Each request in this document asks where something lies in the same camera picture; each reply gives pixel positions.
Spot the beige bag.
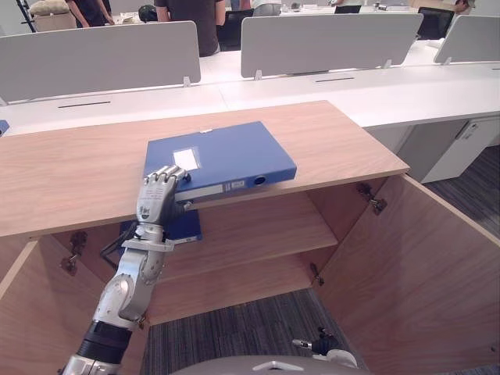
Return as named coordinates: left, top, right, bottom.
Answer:
left=28, top=0, right=77, bottom=33

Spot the black tripod stand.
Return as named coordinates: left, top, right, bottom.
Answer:
left=16, top=0, right=38, bottom=35

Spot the wood cabinet door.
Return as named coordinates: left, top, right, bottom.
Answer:
left=316, top=173, right=500, bottom=375
left=0, top=238, right=152, bottom=375

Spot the robot torso grey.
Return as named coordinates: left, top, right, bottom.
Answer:
left=170, top=354, right=372, bottom=375

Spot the wood cabinet left door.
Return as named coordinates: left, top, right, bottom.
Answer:
left=0, top=238, right=152, bottom=375

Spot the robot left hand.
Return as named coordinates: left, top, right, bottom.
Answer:
left=134, top=164, right=193, bottom=228

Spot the wood cabinet right door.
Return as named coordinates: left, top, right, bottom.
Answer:
left=316, top=173, right=500, bottom=375

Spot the grey desk partition panel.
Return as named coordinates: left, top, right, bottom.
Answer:
left=0, top=20, right=202, bottom=104
left=239, top=12, right=425, bottom=80
left=433, top=14, right=500, bottom=65

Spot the long white office desk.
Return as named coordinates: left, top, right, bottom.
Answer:
left=0, top=61, right=500, bottom=138

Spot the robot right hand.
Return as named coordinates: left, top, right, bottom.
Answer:
left=291, top=326, right=341, bottom=359

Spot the white under-desk pedestal cabinet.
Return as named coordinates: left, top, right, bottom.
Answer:
left=397, top=116, right=500, bottom=184

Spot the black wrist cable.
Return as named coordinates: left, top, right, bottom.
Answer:
left=100, top=229, right=137, bottom=271

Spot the wood cabinet inner shelf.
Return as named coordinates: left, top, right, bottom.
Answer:
left=154, top=194, right=339, bottom=283

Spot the light wood office cabinet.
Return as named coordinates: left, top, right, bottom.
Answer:
left=0, top=100, right=411, bottom=328

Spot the blue file folder white label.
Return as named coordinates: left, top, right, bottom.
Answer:
left=142, top=120, right=298, bottom=205

